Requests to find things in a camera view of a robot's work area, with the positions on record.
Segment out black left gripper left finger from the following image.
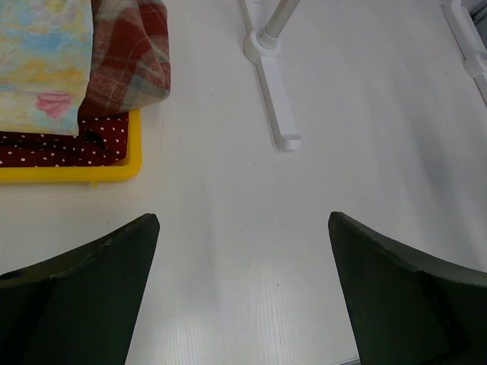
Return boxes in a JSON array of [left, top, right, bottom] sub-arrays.
[[1, 214, 160, 364]]

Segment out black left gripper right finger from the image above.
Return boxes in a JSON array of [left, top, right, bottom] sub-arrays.
[[328, 212, 486, 364]]

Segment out red plaid skirt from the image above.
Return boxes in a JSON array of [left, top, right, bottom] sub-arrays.
[[78, 0, 171, 118]]

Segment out pastel floral skirt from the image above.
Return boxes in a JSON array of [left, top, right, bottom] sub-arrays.
[[1, 1, 94, 136]]

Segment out yellow plastic tray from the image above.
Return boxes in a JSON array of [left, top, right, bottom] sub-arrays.
[[1, 109, 142, 188]]

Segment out red polka dot cloth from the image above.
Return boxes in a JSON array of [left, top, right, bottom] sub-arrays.
[[0, 113, 129, 167]]

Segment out white metal clothes rack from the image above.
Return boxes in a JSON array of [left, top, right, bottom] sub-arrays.
[[239, 1, 486, 151]]

